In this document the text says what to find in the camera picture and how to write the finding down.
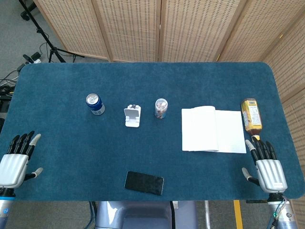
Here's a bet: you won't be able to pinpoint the blue table mat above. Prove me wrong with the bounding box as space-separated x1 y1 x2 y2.
0 62 305 202

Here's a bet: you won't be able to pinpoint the blue soda can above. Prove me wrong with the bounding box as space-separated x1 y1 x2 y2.
86 93 106 116

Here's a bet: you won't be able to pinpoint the white notebook yellow cover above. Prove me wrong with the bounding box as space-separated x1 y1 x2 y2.
181 105 247 154

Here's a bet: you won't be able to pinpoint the clear jar with snacks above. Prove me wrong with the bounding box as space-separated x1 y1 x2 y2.
154 98 169 119

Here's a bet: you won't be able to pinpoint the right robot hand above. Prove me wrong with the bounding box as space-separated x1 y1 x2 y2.
241 139 288 193

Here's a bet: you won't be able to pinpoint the black floor cables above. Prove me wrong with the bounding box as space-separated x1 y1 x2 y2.
0 63 26 113

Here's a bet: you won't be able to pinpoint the white phone stand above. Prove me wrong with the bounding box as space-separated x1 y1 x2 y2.
123 104 142 128

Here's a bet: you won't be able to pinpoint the black smartphone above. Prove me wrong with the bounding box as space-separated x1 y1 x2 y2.
124 170 165 196

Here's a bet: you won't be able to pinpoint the amber tea bottle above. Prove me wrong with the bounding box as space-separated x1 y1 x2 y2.
240 97 264 142

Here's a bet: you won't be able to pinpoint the white power strip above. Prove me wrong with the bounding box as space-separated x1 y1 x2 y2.
23 52 42 64

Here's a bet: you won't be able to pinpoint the robot torso base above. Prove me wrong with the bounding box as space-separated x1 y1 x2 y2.
94 200 199 229

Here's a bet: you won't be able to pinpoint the black tripod stand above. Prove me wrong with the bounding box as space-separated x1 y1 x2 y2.
18 0 85 63

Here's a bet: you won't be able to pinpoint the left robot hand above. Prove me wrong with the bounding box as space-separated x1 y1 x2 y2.
0 130 44 189

